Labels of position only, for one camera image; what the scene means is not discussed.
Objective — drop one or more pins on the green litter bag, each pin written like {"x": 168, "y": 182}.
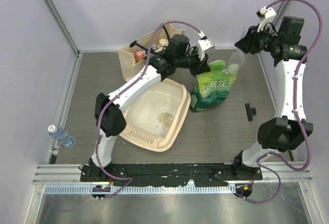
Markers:
{"x": 213, "y": 87}

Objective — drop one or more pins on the beige capped bottle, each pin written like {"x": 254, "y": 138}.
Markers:
{"x": 163, "y": 42}

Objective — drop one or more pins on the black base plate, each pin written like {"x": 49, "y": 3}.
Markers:
{"x": 168, "y": 174}

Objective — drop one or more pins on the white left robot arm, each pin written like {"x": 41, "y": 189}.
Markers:
{"x": 109, "y": 109}

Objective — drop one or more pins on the cat litter pile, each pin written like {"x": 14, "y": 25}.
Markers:
{"x": 165, "y": 119}

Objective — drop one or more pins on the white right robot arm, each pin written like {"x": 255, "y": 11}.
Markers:
{"x": 289, "y": 128}

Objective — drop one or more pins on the beige canvas tote bag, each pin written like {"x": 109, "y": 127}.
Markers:
{"x": 127, "y": 54}

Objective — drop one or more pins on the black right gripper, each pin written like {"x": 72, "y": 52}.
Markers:
{"x": 248, "y": 44}

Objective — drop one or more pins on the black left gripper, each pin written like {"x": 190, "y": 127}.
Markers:
{"x": 202, "y": 67}

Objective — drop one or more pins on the black bag clip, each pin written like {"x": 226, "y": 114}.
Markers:
{"x": 250, "y": 111}

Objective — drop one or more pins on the perforated cable duct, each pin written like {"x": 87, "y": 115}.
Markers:
{"x": 94, "y": 189}

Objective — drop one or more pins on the clear plastic scoop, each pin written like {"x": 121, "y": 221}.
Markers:
{"x": 236, "y": 60}

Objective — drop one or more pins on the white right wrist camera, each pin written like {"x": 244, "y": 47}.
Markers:
{"x": 266, "y": 15}

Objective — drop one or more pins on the pink capped bottle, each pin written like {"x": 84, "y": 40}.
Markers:
{"x": 139, "y": 56}

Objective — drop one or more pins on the clear water bottle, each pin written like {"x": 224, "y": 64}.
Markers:
{"x": 61, "y": 135}

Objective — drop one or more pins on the cream plastic litter box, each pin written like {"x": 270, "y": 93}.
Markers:
{"x": 154, "y": 119}

